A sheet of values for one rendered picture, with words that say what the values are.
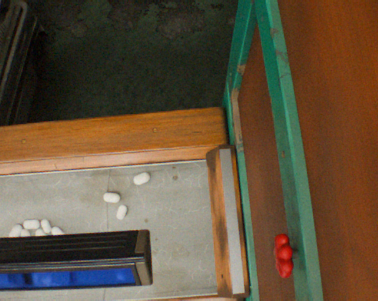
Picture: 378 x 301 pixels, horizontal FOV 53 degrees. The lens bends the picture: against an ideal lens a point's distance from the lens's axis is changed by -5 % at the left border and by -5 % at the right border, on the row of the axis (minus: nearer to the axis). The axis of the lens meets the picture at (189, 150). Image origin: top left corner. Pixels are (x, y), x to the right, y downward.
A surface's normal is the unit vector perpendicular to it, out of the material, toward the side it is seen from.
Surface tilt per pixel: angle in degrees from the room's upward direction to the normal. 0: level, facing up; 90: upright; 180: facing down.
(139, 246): 58
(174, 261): 0
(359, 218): 90
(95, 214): 0
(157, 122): 0
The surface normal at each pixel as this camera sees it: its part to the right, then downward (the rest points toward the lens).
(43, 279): 0.06, 0.68
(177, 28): -0.02, -0.25
